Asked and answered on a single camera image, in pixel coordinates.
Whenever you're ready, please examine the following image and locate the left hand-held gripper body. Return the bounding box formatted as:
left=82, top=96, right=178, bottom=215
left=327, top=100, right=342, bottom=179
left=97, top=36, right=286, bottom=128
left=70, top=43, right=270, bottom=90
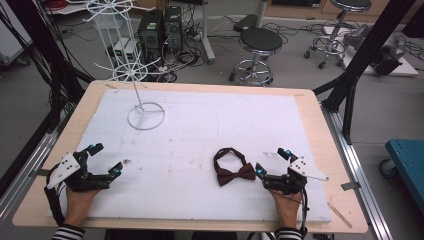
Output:
left=45, top=151, right=113, bottom=193

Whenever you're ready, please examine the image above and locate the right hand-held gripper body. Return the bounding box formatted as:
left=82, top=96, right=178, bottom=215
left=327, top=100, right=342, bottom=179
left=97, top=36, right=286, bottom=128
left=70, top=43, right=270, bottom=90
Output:
left=264, top=156, right=330, bottom=196

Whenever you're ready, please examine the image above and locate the dark red bow tie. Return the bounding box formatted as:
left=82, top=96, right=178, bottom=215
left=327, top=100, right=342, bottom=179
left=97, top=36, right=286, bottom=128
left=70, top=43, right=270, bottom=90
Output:
left=213, top=147, right=257, bottom=187

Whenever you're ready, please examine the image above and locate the person's left hand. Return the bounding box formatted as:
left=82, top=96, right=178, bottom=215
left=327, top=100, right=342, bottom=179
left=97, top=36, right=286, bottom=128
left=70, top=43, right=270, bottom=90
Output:
left=64, top=186, right=102, bottom=230

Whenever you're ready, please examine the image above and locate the person's right hand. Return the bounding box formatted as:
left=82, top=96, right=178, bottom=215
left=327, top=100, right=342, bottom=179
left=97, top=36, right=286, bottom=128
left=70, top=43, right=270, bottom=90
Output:
left=269, top=189, right=304, bottom=230

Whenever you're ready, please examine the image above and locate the grey tape strip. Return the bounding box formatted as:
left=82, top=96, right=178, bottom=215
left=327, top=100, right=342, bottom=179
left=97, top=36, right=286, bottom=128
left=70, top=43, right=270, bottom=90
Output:
left=27, top=167, right=52, bottom=178
left=340, top=181, right=362, bottom=192

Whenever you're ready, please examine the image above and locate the wooden table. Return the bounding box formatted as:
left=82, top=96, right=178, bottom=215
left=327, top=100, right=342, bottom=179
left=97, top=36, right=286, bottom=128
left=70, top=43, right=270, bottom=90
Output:
left=11, top=79, right=369, bottom=235

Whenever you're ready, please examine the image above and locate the thin wooden stick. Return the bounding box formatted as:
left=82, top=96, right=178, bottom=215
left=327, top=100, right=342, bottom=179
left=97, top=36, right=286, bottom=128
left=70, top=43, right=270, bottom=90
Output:
left=326, top=201, right=354, bottom=230

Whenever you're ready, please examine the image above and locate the white foam mat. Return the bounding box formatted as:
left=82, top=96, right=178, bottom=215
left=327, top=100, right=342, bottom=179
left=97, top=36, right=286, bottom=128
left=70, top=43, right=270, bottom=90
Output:
left=49, top=87, right=334, bottom=224

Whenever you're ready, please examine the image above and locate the small white device box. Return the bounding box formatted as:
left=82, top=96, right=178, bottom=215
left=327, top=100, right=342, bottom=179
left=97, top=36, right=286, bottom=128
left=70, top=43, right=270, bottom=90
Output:
left=112, top=37, right=140, bottom=65

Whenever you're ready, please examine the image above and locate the blue cart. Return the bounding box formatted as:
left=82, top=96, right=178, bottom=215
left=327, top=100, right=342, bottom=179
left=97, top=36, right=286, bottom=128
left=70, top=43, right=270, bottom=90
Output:
left=379, top=138, right=424, bottom=215

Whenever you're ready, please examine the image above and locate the black round stool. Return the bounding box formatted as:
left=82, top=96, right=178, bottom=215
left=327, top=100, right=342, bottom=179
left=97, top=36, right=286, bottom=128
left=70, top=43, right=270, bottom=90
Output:
left=228, top=27, right=284, bottom=88
left=302, top=0, right=373, bottom=70

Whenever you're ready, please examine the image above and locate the black computer tower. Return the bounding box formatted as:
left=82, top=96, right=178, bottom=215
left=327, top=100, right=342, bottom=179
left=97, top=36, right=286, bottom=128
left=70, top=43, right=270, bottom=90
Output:
left=162, top=5, right=184, bottom=55
left=137, top=9, right=165, bottom=67

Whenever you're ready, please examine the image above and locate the flat black box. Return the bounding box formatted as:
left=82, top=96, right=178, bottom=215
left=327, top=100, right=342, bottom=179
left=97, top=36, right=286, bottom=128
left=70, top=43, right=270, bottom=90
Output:
left=232, top=13, right=260, bottom=34

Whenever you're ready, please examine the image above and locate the grey desk leg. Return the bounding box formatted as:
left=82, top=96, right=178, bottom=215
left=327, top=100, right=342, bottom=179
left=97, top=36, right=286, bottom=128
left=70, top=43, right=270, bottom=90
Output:
left=199, top=0, right=217, bottom=65

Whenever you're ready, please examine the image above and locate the grey machine on white board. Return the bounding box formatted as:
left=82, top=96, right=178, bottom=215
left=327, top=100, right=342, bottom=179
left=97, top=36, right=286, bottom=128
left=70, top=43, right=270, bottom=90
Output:
left=342, top=23, right=420, bottom=78

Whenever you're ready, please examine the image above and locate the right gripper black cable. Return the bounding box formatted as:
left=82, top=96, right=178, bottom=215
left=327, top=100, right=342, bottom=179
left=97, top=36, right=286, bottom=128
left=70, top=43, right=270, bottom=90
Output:
left=298, top=187, right=310, bottom=239

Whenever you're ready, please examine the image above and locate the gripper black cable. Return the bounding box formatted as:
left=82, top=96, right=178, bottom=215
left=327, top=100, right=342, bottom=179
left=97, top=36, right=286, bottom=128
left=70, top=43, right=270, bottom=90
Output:
left=298, top=187, right=310, bottom=239
left=43, top=166, right=67, bottom=227

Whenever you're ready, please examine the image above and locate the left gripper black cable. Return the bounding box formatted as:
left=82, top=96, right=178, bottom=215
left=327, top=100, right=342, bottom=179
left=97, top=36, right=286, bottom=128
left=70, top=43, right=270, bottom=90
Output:
left=43, top=166, right=67, bottom=227

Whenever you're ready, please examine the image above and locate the aluminium rail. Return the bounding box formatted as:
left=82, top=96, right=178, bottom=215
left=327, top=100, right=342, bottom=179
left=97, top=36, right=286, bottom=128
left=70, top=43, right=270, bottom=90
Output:
left=320, top=105, right=395, bottom=240
left=0, top=109, right=69, bottom=225

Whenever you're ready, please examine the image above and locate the white wire display rack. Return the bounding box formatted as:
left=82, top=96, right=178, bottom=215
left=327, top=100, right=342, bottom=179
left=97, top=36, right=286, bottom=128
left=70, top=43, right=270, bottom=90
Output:
left=65, top=0, right=167, bottom=132

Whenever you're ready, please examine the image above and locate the black metal frame post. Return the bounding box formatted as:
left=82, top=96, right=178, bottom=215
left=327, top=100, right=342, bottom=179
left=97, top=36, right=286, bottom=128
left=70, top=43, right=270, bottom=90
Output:
left=312, top=0, right=418, bottom=145
left=5, top=0, right=95, bottom=103

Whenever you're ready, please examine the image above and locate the bundle of floor cables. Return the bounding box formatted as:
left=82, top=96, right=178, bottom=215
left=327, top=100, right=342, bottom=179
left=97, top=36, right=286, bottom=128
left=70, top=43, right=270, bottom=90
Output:
left=155, top=12, right=209, bottom=83

